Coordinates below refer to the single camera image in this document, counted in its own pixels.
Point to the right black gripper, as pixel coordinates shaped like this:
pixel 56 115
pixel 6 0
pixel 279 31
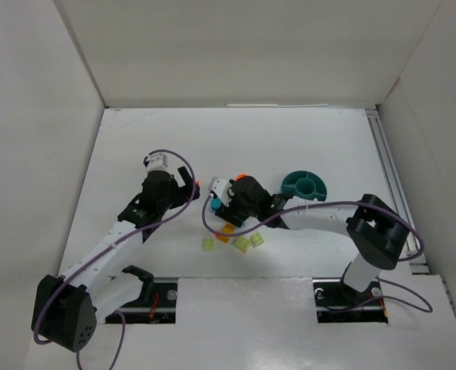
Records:
pixel 230 210

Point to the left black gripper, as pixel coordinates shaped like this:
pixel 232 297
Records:
pixel 177 189

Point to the teal rounded lego piece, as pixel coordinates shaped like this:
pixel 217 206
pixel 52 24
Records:
pixel 215 204

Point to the teal round divided container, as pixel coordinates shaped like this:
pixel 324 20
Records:
pixel 305 185

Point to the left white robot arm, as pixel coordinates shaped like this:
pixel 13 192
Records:
pixel 69 306

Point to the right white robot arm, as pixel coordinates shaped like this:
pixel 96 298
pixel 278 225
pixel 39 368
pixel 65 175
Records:
pixel 377 232

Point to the orange yellow long brick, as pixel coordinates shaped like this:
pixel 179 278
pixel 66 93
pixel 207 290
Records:
pixel 225 233

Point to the light green brick right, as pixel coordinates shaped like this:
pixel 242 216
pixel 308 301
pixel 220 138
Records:
pixel 257 239

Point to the light green sloped brick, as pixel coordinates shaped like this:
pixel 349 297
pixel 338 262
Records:
pixel 242 244

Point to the light green brick left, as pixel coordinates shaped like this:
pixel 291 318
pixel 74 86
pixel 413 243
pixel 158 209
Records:
pixel 208 244

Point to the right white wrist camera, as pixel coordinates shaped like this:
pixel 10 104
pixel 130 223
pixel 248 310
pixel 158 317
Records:
pixel 222 189

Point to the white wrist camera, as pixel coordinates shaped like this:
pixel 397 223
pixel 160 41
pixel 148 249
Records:
pixel 222 189
pixel 156 162

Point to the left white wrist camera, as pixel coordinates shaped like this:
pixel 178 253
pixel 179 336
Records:
pixel 156 162

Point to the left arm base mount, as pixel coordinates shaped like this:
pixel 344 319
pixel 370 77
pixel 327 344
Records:
pixel 156 302

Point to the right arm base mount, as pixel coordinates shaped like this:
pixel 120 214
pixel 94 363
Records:
pixel 337 303

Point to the aluminium rail right edge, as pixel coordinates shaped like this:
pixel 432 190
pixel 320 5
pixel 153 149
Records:
pixel 418 266

